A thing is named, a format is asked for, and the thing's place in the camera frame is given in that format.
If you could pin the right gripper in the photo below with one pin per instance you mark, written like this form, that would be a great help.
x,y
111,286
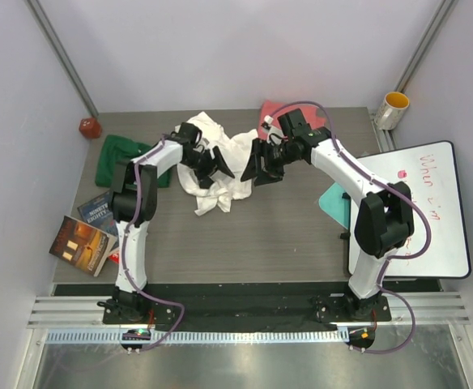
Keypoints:
x,y
269,173

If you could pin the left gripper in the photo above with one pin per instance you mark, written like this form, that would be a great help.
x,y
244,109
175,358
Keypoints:
x,y
219,163

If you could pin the white t shirt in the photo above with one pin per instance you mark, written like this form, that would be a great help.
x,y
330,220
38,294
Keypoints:
x,y
236,152

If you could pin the white whiteboard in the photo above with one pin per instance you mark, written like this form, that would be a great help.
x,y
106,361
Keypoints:
x,y
430,172

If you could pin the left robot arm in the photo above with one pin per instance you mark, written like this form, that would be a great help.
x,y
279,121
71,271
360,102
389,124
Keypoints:
x,y
133,203

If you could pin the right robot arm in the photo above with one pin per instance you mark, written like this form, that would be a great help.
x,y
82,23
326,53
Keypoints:
x,y
384,220

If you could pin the teal board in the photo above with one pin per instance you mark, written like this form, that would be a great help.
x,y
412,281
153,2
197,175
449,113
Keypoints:
x,y
336,204

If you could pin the green t shirt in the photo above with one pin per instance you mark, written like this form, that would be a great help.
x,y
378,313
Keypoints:
x,y
114,149

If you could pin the blue book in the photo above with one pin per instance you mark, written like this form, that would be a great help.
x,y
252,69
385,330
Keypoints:
x,y
96,213

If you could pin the red white book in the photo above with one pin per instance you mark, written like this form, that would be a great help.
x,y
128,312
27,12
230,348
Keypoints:
x,y
114,257

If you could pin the red cube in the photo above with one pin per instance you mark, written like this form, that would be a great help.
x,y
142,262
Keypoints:
x,y
90,128

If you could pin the brown orange book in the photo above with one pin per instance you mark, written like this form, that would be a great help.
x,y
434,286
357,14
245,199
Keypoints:
x,y
82,246

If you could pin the yellow white mug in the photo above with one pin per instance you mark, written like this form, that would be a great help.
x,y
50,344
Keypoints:
x,y
391,110

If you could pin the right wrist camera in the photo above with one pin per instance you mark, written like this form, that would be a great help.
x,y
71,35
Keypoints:
x,y
286,125

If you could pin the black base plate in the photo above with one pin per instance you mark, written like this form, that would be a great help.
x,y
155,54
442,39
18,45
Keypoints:
x,y
261,307

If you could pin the aluminium rail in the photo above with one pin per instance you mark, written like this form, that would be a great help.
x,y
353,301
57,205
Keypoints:
x,y
428,307

